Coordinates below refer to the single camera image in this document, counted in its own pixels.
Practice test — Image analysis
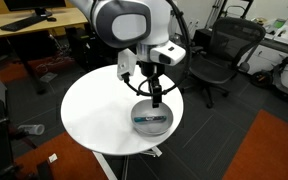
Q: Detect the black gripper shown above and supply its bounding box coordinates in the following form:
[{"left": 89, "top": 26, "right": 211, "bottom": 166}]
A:
[{"left": 139, "top": 62, "right": 163, "bottom": 109}]

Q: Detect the black marker with teal cap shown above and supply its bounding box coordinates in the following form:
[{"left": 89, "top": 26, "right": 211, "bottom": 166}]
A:
[{"left": 133, "top": 115, "right": 168, "bottom": 123}]

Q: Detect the grey bowl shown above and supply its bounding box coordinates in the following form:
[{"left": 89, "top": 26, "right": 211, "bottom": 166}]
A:
[{"left": 130, "top": 98, "right": 175, "bottom": 137}]

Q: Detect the black mesh office chair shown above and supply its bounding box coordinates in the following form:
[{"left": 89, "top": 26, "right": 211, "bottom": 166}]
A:
[{"left": 181, "top": 17, "right": 267, "bottom": 109}]

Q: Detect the white table base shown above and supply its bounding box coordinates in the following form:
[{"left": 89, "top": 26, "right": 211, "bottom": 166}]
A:
[{"left": 92, "top": 146, "right": 163, "bottom": 180}]

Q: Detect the black computer tower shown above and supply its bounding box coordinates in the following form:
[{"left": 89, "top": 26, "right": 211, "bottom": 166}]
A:
[{"left": 65, "top": 26, "right": 95, "bottom": 68}]

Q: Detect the black electric scooter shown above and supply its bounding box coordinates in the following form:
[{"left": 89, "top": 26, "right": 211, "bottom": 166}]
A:
[{"left": 249, "top": 49, "right": 288, "bottom": 108}]

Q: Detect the black metal stand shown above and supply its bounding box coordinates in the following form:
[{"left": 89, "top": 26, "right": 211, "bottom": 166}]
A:
[{"left": 205, "top": 0, "right": 255, "bottom": 29}]

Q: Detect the grey power strip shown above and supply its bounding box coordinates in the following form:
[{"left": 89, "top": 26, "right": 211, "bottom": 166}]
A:
[{"left": 39, "top": 71, "right": 59, "bottom": 84}]

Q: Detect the white counter cabinet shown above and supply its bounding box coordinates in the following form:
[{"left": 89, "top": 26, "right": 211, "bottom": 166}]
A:
[{"left": 238, "top": 16, "right": 288, "bottom": 94}]

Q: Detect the wooden desk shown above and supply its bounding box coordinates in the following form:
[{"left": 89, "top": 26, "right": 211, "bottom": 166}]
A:
[{"left": 0, "top": 6, "right": 89, "bottom": 94}]

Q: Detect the small white floor tag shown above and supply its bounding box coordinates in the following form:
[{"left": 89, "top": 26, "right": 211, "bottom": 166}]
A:
[{"left": 47, "top": 153, "right": 59, "bottom": 164}]

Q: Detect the black floor support leg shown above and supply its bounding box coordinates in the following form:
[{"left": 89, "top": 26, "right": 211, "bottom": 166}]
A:
[{"left": 36, "top": 160, "right": 54, "bottom": 180}]

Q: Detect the green box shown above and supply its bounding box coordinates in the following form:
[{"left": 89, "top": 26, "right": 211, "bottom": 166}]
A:
[{"left": 272, "top": 18, "right": 287, "bottom": 30}]

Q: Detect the black keyboard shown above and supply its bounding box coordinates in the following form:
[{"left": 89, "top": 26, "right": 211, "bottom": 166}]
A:
[{"left": 0, "top": 15, "right": 48, "bottom": 33}]

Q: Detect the black monitor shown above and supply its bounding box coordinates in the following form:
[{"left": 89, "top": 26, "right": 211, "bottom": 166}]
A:
[{"left": 3, "top": 0, "right": 67, "bottom": 18}]

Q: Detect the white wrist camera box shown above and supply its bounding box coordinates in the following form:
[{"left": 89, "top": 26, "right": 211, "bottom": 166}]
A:
[{"left": 116, "top": 48, "right": 139, "bottom": 82}]

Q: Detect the black camera cable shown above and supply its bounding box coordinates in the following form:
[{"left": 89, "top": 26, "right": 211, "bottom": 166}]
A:
[{"left": 122, "top": 0, "right": 192, "bottom": 98}]

